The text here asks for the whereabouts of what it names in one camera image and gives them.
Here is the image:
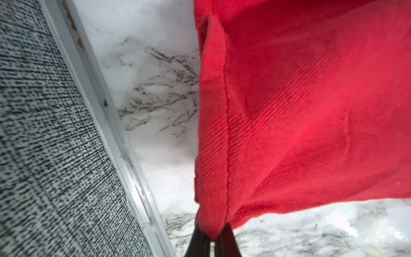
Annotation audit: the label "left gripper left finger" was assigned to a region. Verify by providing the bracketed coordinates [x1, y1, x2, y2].
[184, 224, 210, 257]

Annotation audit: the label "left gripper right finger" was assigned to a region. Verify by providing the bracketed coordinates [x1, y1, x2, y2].
[214, 223, 241, 257]

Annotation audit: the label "red long pants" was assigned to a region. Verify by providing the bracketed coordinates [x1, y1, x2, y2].
[194, 1, 411, 239]

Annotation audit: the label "aluminium cage frame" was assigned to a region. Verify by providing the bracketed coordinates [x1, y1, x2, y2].
[39, 1, 176, 257]

